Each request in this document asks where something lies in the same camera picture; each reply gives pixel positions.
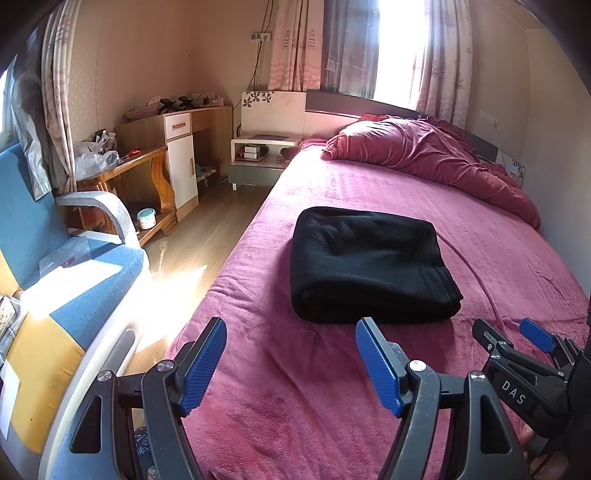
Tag clear plastic packet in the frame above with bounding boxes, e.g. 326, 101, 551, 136
39, 237, 100, 278

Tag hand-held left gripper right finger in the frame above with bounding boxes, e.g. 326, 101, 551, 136
355, 318, 529, 480

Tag dark sheer curtain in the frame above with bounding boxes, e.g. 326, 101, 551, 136
322, 0, 382, 99

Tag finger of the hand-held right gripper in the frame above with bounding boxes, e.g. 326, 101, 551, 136
519, 318, 578, 365
473, 318, 513, 367

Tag black pants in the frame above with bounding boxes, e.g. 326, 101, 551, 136
290, 207, 464, 325

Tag red duvet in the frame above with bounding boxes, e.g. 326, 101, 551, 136
322, 113, 542, 232

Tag pink patterned curtain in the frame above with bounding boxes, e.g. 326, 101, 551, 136
416, 0, 474, 125
268, 0, 324, 93

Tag wooden desk with white cabinet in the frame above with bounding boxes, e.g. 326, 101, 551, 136
115, 105, 234, 222

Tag person's right hand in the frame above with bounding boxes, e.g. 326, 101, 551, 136
519, 425, 571, 480

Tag beige dotted curtain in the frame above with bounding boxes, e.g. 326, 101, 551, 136
41, 0, 86, 195

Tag bed with pink sheet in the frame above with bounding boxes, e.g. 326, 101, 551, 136
164, 138, 591, 480

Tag white and grey nightstand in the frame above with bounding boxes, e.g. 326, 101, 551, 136
228, 134, 304, 191

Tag grey headboard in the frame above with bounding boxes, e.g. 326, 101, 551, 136
305, 90, 499, 162

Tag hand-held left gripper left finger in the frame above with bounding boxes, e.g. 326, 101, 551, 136
39, 318, 228, 480

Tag grey plastic bag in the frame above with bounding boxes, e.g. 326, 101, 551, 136
11, 55, 56, 201

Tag clear plastic bag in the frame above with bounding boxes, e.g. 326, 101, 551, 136
74, 138, 122, 181

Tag black cable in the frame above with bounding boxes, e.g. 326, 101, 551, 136
245, 0, 274, 93

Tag wooden side table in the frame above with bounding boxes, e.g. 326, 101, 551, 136
76, 145, 178, 247

